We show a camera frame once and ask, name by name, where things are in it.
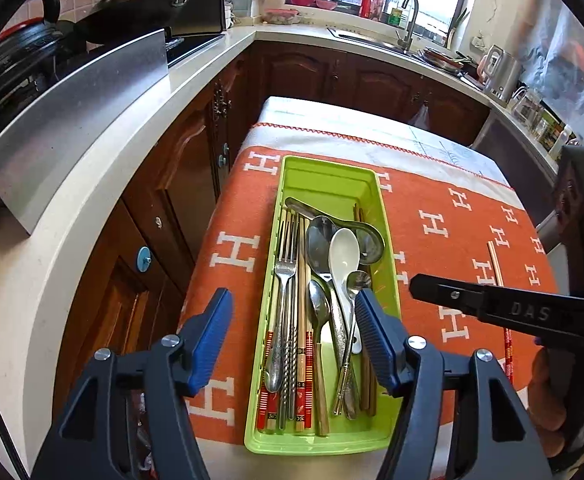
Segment glass pitcher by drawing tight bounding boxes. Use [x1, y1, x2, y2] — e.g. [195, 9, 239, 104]
[512, 85, 542, 123]

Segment orange printed blanket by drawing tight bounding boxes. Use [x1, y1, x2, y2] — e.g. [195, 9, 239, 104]
[179, 122, 567, 441]

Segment green box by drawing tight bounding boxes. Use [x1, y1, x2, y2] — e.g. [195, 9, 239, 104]
[534, 110, 562, 143]

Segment large metal spoon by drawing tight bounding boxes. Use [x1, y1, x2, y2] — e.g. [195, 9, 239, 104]
[304, 214, 363, 421]

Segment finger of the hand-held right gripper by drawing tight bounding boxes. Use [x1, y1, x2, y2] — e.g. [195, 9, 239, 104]
[409, 274, 571, 343]

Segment metal soup spoon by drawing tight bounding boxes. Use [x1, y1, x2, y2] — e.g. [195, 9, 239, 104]
[284, 197, 387, 265]

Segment black pressure cooker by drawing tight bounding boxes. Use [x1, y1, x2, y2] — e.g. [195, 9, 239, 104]
[0, 0, 80, 126]

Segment white plastic bottle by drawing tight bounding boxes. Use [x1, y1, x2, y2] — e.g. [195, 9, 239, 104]
[550, 127, 572, 158]

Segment large steel splash panel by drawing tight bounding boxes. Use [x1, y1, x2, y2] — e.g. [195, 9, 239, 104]
[0, 29, 169, 236]

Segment steel faucet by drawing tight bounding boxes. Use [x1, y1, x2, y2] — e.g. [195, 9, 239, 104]
[397, 0, 421, 53]

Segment light tile-print table cover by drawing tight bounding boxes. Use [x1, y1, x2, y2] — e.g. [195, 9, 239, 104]
[252, 96, 515, 191]

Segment brown wooden kitchen cabinets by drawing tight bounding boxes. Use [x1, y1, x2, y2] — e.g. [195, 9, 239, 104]
[54, 40, 490, 401]

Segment black gas stove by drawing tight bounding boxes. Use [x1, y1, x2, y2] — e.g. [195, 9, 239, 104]
[164, 34, 225, 68]

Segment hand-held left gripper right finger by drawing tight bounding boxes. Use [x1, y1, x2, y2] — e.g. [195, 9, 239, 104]
[354, 287, 552, 480]

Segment steel sink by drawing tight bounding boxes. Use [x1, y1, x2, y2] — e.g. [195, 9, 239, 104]
[328, 27, 417, 56]

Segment green plastic tray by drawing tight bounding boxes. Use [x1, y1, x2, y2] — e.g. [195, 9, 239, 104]
[244, 155, 403, 456]

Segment person's right hand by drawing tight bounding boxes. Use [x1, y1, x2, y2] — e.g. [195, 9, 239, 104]
[526, 347, 584, 456]

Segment white kitchen countertop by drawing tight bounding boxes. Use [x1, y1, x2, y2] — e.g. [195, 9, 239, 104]
[0, 22, 562, 471]

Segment small metal spoon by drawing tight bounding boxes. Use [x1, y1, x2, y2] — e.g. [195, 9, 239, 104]
[307, 279, 333, 346]
[333, 270, 373, 417]

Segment metal fork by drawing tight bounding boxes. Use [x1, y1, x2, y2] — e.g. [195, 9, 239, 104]
[263, 220, 297, 395]

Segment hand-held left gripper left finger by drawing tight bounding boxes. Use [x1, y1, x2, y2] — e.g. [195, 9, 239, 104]
[32, 287, 235, 480]

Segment clear plastic bag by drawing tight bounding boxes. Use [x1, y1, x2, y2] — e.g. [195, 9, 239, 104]
[408, 102, 433, 128]

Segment steel electric kettle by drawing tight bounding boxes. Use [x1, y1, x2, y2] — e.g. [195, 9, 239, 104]
[482, 45, 522, 106]

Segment white ceramic spoon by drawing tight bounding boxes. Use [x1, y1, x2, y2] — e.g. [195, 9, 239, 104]
[328, 227, 363, 356]

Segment food container pink lid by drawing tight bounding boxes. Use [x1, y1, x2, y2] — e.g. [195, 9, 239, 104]
[264, 7, 300, 25]

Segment green onion stalks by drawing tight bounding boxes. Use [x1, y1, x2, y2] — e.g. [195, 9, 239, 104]
[450, 7, 471, 48]

